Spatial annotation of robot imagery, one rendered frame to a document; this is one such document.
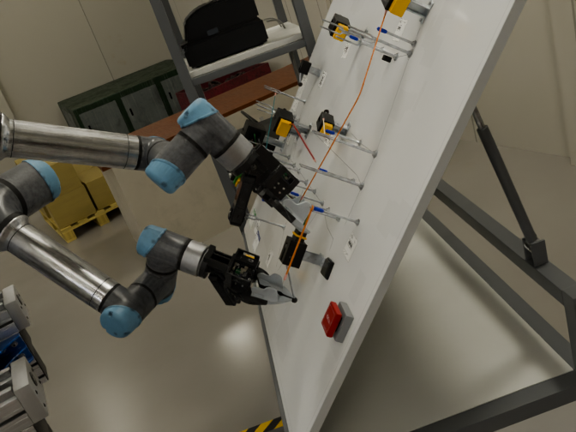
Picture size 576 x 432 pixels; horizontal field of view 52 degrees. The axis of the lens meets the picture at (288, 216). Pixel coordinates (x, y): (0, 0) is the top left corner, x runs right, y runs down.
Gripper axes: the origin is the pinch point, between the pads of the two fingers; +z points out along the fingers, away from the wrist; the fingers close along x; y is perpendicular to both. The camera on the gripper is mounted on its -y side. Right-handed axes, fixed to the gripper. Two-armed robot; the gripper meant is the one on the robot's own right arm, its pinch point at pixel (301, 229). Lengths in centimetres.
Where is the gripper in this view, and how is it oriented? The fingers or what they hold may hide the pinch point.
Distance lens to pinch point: 130.6
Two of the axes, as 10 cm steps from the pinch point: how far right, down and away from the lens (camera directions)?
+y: 6.9, -7.2, -0.2
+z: 6.9, 6.6, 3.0
